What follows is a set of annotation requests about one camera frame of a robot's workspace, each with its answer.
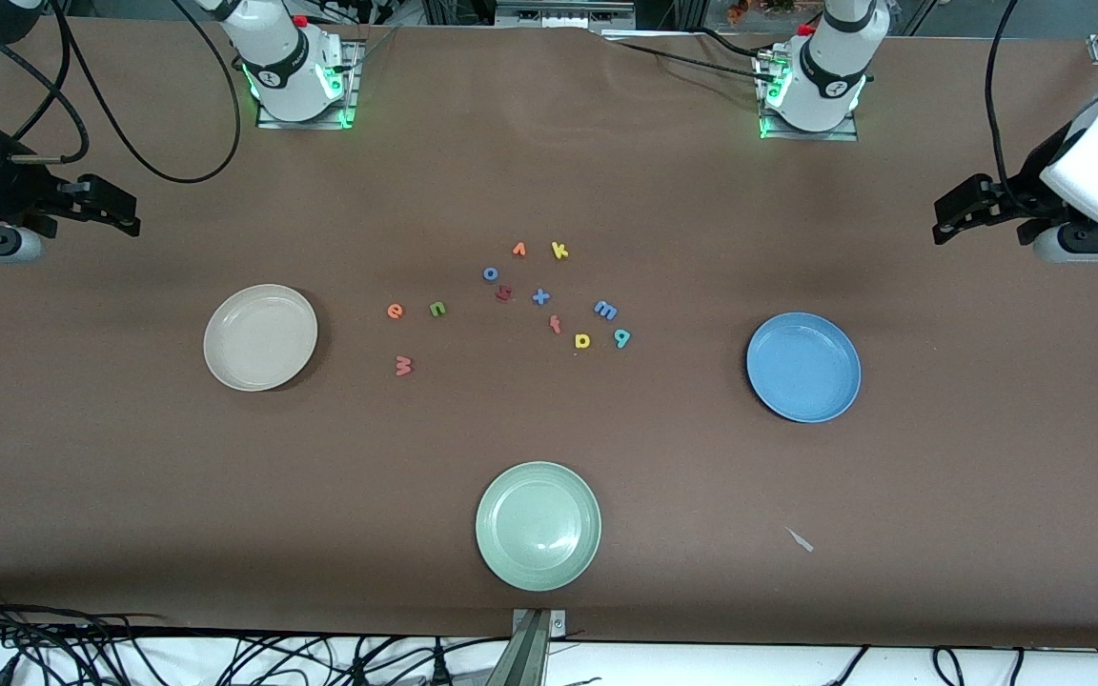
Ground beige brown plate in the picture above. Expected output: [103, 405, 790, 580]
[203, 283, 319, 393]

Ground blue plate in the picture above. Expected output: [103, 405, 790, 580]
[745, 312, 863, 424]

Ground orange background object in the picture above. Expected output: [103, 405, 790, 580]
[725, 0, 800, 22]

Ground grey metal box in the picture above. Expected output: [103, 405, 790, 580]
[495, 0, 638, 30]

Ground pale green plate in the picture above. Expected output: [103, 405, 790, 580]
[475, 461, 602, 593]

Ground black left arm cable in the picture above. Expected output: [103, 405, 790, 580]
[984, 0, 1027, 206]

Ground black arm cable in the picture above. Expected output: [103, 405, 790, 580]
[984, 0, 1027, 206]
[0, 0, 243, 185]

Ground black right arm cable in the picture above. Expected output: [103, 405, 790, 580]
[0, 0, 243, 185]

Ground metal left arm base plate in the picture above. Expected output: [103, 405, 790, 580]
[755, 48, 861, 143]

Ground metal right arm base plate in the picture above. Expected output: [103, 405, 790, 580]
[255, 38, 361, 131]

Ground thin black base cable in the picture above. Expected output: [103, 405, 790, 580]
[606, 27, 783, 85]

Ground tangled black cables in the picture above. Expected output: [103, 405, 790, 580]
[0, 586, 512, 686]

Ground grey metal camera bracket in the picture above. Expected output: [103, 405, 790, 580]
[487, 608, 568, 686]

